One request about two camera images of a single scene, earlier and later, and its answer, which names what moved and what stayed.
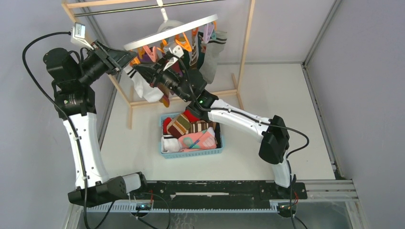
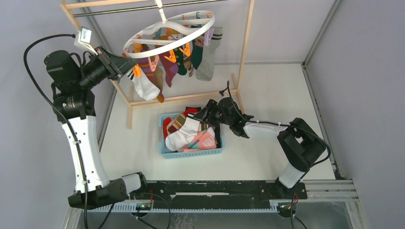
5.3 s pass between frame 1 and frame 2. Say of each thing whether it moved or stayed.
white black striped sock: stayed
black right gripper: moved
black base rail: stayed
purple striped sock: moved
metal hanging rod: stayed
